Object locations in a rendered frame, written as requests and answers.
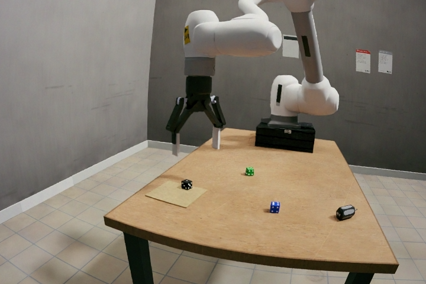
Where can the black die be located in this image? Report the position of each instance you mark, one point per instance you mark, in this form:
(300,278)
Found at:
(186,184)

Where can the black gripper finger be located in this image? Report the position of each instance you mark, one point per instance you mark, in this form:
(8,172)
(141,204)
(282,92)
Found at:
(176,121)
(217,119)

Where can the green die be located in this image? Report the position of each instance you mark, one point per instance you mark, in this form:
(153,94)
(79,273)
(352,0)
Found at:
(249,171)

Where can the beige square mat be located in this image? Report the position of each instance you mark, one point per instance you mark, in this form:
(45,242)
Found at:
(173,193)

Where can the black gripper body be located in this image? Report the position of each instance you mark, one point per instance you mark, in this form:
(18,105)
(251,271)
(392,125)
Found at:
(196,86)

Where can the blue die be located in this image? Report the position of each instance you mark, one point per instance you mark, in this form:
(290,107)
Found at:
(274,208)

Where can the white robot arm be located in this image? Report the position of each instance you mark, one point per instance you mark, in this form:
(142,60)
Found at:
(252,35)

